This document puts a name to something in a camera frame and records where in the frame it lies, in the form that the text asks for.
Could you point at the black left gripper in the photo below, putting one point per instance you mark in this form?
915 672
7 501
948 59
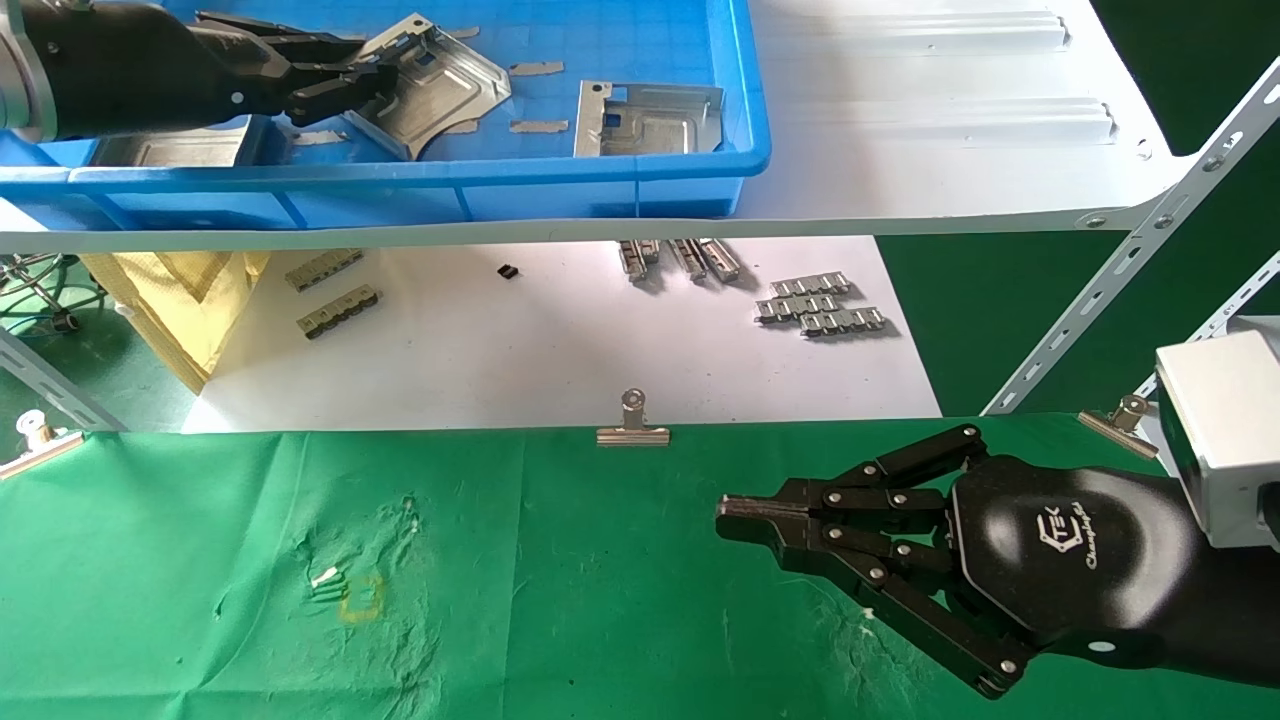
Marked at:
140 70

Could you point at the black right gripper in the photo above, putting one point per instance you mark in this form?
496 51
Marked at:
1080 560

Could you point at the bent sheet metal bracket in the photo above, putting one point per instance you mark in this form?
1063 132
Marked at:
450 85

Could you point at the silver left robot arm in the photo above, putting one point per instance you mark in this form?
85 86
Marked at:
15 70

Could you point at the small flat metal strip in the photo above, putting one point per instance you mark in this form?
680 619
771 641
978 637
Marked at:
318 137
538 126
460 32
536 68

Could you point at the tan metal connector strip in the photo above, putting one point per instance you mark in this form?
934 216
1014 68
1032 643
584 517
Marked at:
324 270
340 312

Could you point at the silver metal connector strip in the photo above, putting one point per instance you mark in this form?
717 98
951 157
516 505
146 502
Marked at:
686 258
722 260
637 262
845 322
810 284
795 308

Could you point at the silver binder clip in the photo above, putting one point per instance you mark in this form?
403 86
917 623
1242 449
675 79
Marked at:
633 432
40 448
1120 428

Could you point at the yellow fabric bag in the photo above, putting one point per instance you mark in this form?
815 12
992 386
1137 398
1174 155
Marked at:
180 310

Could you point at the small black block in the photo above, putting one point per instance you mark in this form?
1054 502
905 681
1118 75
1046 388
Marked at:
508 271

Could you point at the green table cloth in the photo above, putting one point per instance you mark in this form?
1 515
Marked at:
600 600

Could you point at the large blue plastic bin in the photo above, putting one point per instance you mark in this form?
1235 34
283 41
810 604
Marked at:
650 40

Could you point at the chrome stool base with casters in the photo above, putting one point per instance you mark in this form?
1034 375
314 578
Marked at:
40 295

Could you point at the white metal shelf rack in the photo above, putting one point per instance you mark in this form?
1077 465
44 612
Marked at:
900 150

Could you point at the small white scrap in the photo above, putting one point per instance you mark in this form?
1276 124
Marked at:
325 577

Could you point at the flat sheet metal bracket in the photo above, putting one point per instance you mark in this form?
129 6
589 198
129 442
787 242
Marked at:
170 150

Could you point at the square sheet metal bracket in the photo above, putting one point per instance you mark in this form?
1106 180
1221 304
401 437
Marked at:
650 125

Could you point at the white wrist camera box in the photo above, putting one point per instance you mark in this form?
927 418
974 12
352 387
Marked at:
1220 430

